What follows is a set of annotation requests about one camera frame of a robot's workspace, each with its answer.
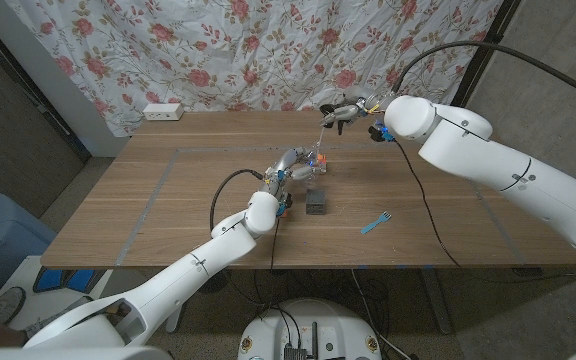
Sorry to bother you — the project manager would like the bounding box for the white table leg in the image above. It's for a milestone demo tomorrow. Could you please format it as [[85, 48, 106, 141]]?
[[420, 267, 454, 335], [165, 304, 188, 334]]

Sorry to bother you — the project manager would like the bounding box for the blue plastic fork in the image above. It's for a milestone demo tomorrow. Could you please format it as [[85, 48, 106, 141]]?
[[360, 211, 393, 235]]

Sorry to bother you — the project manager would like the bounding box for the floral print backdrop cloth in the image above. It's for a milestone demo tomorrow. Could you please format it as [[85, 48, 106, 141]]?
[[5, 0, 504, 137]]

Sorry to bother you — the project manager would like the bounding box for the clear plastic spray bottle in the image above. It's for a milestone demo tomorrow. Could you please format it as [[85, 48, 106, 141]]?
[[298, 143, 327, 189]]

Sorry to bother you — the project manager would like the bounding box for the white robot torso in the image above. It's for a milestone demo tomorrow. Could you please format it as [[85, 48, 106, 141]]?
[[237, 298, 383, 360]]

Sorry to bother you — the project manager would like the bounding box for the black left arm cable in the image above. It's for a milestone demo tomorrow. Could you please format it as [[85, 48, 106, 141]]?
[[209, 168, 282, 321]]

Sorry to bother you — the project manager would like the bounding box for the round black floor fan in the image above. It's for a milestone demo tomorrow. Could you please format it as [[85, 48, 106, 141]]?
[[206, 269, 233, 295]]

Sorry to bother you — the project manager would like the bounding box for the black trigger sprayer head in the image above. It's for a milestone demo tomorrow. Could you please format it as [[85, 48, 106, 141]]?
[[315, 102, 350, 152]]

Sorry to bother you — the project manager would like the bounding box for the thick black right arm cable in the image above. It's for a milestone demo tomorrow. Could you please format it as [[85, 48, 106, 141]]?
[[391, 40, 576, 109]]

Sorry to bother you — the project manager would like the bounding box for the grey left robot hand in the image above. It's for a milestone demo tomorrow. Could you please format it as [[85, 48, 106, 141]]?
[[263, 146, 327, 194]]

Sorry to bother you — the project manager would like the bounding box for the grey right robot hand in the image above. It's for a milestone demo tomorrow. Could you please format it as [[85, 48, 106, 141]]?
[[319, 94, 395, 129]]

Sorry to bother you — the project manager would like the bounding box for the white power strip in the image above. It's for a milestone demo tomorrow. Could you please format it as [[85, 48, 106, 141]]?
[[142, 102, 185, 122]]

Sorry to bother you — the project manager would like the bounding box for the black backdrop stand pole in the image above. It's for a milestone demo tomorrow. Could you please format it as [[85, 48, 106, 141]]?
[[448, 0, 523, 110]]

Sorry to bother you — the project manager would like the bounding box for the dark grey cube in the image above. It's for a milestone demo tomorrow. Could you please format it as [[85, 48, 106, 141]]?
[[305, 188, 327, 216]]

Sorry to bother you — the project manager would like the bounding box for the grey shoe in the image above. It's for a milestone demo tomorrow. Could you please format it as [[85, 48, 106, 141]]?
[[0, 285, 27, 324], [22, 294, 94, 341]]

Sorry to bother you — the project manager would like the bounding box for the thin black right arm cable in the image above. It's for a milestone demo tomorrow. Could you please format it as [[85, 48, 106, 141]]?
[[392, 139, 464, 269]]

